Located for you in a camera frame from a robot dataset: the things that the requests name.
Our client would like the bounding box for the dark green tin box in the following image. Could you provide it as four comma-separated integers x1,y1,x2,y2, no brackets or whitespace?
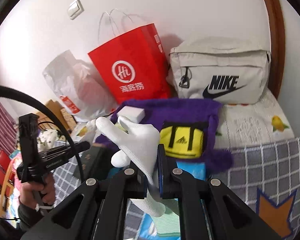
74,144,130,180

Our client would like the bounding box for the mint green sock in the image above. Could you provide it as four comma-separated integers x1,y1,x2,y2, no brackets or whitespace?
150,197,183,240

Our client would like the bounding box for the brown wooden frame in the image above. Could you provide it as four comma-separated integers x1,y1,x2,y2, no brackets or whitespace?
257,0,285,100

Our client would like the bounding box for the person's left forearm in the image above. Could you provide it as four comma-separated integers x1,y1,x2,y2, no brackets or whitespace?
16,202,55,233

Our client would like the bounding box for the white printed bed sheet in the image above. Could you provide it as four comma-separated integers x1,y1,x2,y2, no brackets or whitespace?
72,90,297,143

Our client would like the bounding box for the grey checked blanket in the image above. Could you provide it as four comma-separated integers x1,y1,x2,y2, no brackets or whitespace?
50,135,300,240

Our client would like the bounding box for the grey waist bag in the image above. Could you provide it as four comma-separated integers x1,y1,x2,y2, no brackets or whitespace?
169,39,272,105

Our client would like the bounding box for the red wooden chair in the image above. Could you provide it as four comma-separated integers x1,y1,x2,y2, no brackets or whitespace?
0,150,18,213

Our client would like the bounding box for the white eraser block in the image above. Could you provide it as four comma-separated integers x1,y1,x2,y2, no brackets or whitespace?
117,106,145,124

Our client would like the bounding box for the small yellow bag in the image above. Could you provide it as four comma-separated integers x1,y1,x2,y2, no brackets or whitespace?
159,121,205,159

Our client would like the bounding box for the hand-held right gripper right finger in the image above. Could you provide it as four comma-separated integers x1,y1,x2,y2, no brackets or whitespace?
157,144,282,240

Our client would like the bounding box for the white plastic bag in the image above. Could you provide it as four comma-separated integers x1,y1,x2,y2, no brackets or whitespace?
42,49,120,123

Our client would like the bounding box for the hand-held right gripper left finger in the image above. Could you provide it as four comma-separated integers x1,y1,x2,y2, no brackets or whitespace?
21,160,148,240

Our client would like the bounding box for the white spotted plush toy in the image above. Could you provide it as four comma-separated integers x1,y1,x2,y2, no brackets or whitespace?
37,129,59,150

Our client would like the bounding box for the white glove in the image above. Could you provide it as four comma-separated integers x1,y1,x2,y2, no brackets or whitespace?
95,116,167,217

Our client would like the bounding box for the red paper bag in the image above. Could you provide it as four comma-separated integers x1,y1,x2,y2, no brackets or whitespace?
87,9,173,105

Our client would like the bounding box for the black cable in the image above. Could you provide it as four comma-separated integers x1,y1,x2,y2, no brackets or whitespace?
0,85,87,179

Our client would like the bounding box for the red striped cloth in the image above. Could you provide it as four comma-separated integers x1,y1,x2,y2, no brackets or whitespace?
0,96,20,153

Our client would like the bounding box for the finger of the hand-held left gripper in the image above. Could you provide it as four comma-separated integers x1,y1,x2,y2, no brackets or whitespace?
44,141,90,155
41,150,77,164

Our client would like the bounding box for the cardboard box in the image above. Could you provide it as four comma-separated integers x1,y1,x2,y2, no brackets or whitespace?
44,99,65,120

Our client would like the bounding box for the patterned paper box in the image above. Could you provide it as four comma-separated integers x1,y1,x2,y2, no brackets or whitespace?
61,107,78,130

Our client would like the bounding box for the person's left hand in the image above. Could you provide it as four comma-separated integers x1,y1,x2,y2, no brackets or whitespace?
20,172,57,212

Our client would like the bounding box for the purple knitted cloth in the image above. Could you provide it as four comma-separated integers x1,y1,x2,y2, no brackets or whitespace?
94,97,234,173

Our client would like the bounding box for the white light switch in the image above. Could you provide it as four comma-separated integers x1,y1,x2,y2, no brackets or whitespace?
67,0,85,20

